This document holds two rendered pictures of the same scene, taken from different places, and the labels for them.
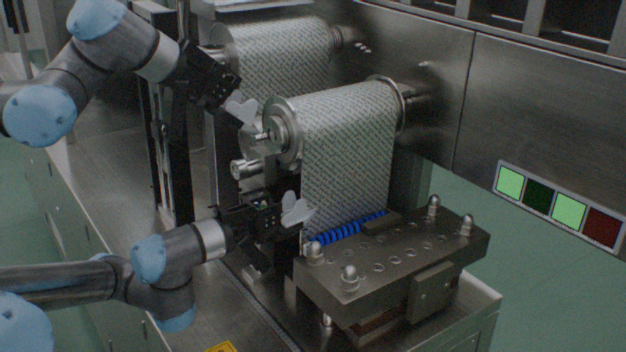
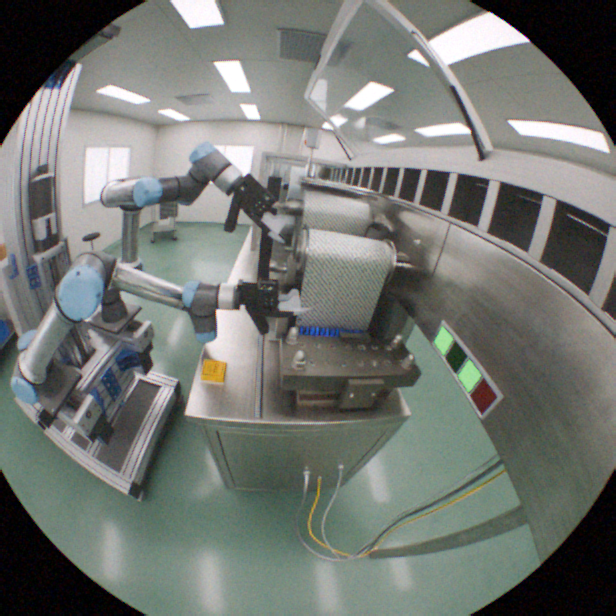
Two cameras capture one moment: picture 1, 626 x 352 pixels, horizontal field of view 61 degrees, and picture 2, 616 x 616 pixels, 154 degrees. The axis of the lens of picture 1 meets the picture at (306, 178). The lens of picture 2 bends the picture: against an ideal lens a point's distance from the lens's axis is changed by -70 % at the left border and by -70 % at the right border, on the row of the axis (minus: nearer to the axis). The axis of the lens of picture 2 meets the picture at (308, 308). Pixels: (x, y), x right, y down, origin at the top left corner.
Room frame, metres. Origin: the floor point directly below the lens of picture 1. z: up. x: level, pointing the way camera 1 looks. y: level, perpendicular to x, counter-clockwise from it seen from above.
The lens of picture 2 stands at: (0.37, -0.25, 1.45)
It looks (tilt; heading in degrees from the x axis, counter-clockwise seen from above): 31 degrees down; 23
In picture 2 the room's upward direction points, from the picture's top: 11 degrees clockwise
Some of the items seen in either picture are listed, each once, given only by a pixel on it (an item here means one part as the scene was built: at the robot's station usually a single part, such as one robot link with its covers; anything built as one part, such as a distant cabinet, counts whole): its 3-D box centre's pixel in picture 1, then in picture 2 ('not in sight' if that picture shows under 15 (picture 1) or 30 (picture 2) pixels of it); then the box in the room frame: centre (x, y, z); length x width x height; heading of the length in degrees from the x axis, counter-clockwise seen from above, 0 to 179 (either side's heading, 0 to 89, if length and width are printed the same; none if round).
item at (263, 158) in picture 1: (257, 217); (280, 302); (0.95, 0.10, 1.05); 0.06 x 0.05 x 0.31; 126
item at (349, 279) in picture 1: (350, 276); (299, 358); (0.77, -0.08, 1.05); 0.04 x 0.04 x 0.04
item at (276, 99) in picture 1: (281, 133); (302, 249); (0.95, 0.05, 1.25); 0.15 x 0.01 x 0.15; 36
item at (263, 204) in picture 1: (248, 221); (257, 297); (0.83, 0.11, 1.12); 0.12 x 0.08 x 0.09; 126
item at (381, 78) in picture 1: (380, 108); (383, 262); (1.10, -0.16, 1.25); 0.15 x 0.01 x 0.15; 36
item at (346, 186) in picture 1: (347, 189); (338, 305); (0.97, -0.09, 1.11); 0.23 x 0.01 x 0.18; 126
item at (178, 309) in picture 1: (165, 295); (204, 320); (0.75, 0.25, 1.01); 0.11 x 0.08 x 0.11; 67
